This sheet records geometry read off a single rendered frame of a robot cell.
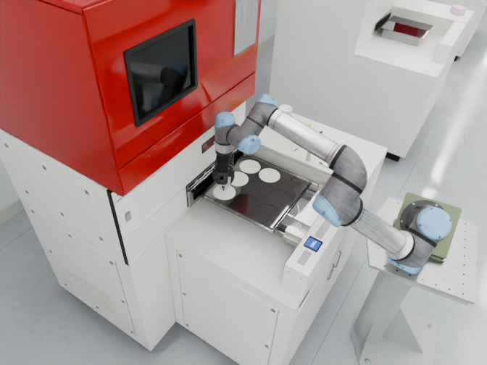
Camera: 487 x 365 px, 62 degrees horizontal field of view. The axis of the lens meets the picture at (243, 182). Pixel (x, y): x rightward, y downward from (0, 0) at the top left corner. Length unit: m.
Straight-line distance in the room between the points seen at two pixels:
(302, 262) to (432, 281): 0.56
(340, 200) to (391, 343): 1.37
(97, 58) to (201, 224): 0.93
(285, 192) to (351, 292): 1.04
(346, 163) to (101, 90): 0.77
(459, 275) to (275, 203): 0.79
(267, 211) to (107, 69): 0.93
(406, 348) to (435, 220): 1.11
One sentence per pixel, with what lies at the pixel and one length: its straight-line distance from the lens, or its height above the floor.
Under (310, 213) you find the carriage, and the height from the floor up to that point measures 0.88.
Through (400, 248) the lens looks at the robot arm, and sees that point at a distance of 1.56.
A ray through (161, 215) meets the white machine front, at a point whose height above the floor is 0.94.
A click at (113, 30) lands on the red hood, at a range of 1.10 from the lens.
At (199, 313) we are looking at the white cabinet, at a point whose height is 0.35.
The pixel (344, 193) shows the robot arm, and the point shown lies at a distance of 1.32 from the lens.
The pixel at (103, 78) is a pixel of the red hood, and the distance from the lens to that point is 1.11.
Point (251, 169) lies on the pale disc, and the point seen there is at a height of 0.90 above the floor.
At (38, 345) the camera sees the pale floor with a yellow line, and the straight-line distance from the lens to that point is 2.57.
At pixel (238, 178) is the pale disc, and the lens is 1.86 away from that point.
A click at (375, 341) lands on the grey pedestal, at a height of 0.04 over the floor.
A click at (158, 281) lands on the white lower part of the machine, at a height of 0.56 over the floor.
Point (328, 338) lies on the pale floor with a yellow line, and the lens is 2.47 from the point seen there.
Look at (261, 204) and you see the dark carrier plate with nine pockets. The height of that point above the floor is 0.90.
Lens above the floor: 2.15
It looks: 43 degrees down
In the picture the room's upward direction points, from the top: 4 degrees clockwise
